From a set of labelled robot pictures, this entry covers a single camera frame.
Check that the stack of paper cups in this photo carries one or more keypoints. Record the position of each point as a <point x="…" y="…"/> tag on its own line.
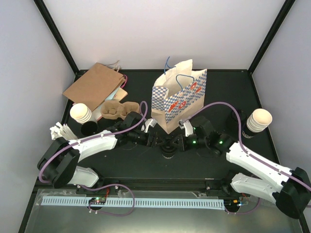
<point x="259" y="120"/>
<point x="80" y="113"/>

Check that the small circuit board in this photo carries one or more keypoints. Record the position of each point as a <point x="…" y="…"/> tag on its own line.
<point x="97" y="200"/>

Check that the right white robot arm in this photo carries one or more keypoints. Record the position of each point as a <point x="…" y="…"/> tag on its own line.
<point x="287" y="188"/>

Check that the blue checkered paper bag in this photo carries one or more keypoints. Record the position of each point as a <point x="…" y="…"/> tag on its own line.
<point x="177" y="94"/>

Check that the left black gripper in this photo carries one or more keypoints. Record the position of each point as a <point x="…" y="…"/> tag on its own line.
<point x="153" y="140"/>

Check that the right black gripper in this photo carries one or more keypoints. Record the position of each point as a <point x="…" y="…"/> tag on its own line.
<point x="182" y="146"/>

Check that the brown kraft paper bag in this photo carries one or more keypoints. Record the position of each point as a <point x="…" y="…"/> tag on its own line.
<point x="94" y="86"/>

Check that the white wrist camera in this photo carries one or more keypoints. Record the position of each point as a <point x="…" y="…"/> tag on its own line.
<point x="148" y="123"/>
<point x="187" y="127"/>

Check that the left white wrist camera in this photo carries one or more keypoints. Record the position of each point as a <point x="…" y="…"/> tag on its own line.
<point x="148" y="123"/>

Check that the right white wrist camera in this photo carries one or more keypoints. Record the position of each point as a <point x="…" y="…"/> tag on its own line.
<point x="187" y="127"/>

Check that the pink and blue paper bags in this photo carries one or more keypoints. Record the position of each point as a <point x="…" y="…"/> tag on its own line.
<point x="118" y="94"/>

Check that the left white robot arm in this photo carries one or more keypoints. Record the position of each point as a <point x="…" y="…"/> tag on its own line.
<point x="59" y="165"/>

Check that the light blue cable duct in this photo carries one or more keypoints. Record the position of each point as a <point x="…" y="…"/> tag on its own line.
<point x="136" y="202"/>

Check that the right stack of paper cups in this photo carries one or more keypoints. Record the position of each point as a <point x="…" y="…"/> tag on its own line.
<point x="259" y="120"/>

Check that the black cup under right stack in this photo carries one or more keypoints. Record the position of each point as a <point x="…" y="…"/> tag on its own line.
<point x="247" y="133"/>

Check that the black plastic cup lid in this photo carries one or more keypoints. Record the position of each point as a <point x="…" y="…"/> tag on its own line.
<point x="168" y="148"/>

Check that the remaining pulp cup carriers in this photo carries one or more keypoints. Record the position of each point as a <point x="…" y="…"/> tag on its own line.
<point x="112" y="109"/>

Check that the left stack of paper cups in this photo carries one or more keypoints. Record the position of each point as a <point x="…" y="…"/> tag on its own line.
<point x="80" y="113"/>

